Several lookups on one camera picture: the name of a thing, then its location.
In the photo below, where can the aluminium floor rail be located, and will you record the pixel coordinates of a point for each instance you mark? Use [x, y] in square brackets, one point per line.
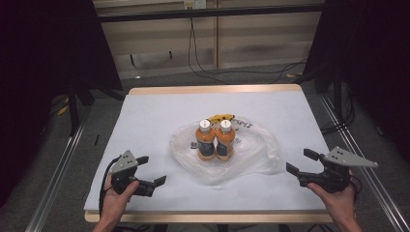
[54, 180]
[364, 161]

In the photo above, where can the orange juice bottle white cap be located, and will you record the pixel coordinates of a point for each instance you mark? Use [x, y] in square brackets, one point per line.
[225, 139]
[205, 139]

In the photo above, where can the person's right hand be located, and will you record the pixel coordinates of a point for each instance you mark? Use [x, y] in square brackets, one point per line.
[338, 203]

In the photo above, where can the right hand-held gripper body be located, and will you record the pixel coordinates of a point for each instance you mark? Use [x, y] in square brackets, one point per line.
[335, 177]

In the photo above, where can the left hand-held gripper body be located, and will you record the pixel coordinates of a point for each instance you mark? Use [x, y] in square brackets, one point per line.
[126, 162]

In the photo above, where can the black metal stand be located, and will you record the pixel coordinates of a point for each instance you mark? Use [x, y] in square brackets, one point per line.
[337, 90]
[73, 106]

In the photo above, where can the person's left hand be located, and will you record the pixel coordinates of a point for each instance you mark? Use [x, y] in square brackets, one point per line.
[114, 201]

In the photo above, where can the dark curtain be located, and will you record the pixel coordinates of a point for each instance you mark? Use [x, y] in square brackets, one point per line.
[38, 64]
[370, 64]

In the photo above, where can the white wall power outlet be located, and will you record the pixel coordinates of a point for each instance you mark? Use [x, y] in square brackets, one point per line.
[194, 4]

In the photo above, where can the translucent white plastic bag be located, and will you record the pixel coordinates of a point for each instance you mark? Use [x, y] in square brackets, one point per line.
[254, 151]

